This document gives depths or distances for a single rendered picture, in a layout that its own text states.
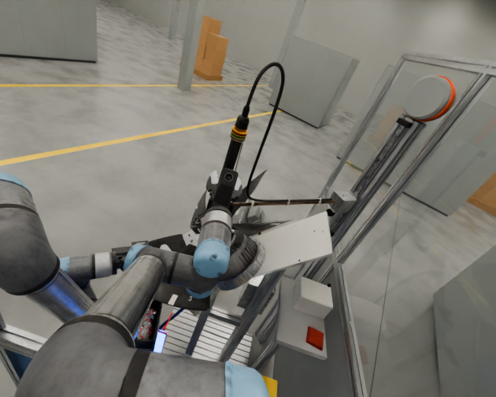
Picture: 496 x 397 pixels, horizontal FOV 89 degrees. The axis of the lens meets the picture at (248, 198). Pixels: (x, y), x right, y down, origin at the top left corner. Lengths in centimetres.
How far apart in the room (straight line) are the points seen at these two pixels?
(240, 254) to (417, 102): 89
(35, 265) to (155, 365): 38
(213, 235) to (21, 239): 34
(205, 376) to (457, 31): 1275
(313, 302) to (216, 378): 107
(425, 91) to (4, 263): 126
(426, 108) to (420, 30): 1167
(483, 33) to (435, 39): 130
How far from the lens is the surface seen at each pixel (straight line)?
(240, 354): 206
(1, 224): 60
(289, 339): 129
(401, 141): 118
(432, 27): 1281
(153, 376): 28
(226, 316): 156
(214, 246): 54
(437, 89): 116
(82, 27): 728
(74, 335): 33
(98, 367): 29
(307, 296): 131
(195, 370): 29
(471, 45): 1280
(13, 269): 61
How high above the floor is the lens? 191
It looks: 34 degrees down
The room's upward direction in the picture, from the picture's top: 22 degrees clockwise
